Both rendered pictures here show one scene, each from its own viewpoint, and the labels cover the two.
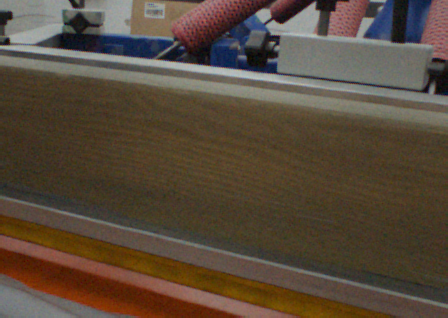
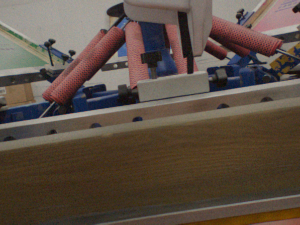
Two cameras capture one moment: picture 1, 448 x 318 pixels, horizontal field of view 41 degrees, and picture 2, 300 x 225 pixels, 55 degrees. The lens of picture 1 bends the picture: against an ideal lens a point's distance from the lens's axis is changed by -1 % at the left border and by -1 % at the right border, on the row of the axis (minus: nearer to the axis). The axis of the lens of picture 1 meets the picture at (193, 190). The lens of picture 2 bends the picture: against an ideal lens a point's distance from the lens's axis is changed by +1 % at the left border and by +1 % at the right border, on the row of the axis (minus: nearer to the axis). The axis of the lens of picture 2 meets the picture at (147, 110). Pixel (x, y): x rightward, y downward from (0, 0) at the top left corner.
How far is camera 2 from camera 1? 14 cm
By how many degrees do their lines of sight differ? 24
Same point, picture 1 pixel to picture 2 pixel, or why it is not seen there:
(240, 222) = (240, 183)
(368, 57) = (182, 83)
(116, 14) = not seen: outside the picture
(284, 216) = (264, 171)
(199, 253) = (231, 209)
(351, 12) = (143, 66)
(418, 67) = (205, 81)
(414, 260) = not seen: outside the picture
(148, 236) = (197, 211)
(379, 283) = not seen: outside the picture
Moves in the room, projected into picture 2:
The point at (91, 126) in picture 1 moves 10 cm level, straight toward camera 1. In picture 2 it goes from (135, 159) to (246, 201)
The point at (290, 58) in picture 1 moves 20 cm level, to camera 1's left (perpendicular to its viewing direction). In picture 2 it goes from (145, 93) to (21, 117)
